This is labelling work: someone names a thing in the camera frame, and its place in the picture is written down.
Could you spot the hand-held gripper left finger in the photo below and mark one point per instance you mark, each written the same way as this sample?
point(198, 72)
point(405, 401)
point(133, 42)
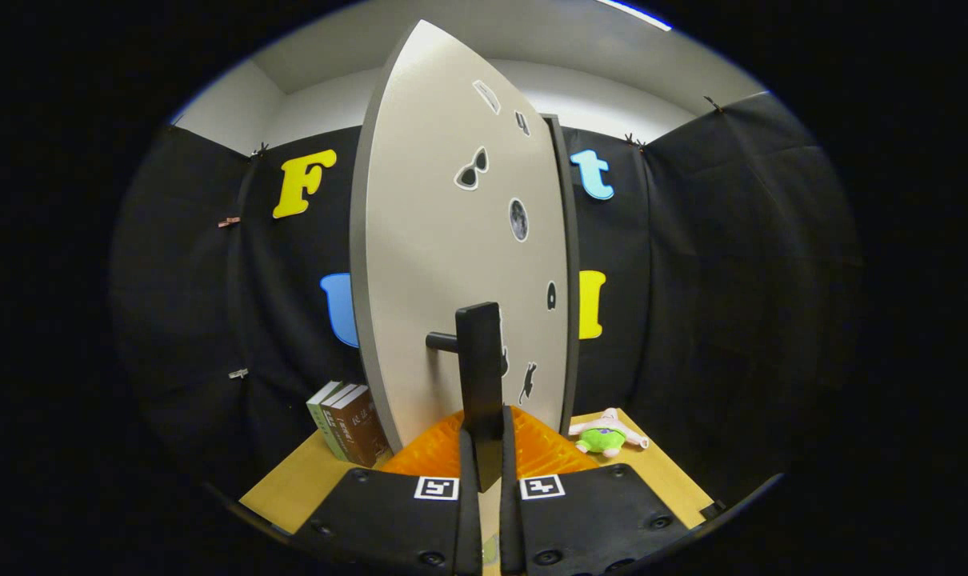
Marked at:
point(468, 520)

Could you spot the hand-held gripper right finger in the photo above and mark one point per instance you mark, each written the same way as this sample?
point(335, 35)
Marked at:
point(510, 520)

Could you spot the green and white plush toy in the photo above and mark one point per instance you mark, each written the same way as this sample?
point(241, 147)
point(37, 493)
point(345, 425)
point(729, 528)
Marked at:
point(604, 440)

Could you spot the brown book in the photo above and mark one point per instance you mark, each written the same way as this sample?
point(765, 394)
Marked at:
point(364, 432)

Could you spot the grey cabinet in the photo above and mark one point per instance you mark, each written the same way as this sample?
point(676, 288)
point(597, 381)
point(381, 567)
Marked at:
point(572, 240)

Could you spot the black backdrop cloth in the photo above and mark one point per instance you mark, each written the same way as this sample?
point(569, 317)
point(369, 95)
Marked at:
point(732, 280)

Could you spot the black clip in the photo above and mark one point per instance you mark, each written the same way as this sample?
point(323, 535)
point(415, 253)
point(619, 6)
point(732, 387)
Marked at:
point(712, 103)
point(258, 150)
point(633, 142)

